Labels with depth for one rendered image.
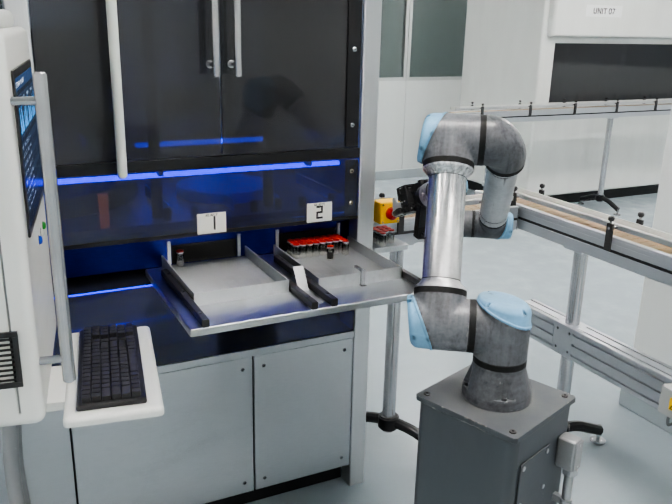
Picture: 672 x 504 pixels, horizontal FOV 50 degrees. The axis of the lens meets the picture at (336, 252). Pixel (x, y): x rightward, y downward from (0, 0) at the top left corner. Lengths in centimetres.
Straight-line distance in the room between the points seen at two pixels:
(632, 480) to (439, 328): 158
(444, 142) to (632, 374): 123
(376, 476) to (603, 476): 84
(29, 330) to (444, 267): 85
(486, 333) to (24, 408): 94
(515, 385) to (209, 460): 115
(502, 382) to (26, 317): 96
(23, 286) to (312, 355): 116
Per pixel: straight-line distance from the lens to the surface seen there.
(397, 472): 281
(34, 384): 155
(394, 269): 207
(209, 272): 212
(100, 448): 230
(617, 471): 303
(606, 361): 266
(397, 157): 781
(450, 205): 162
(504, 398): 163
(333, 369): 245
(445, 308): 156
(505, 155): 168
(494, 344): 158
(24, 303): 149
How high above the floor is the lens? 157
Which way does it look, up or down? 17 degrees down
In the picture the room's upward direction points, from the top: 1 degrees clockwise
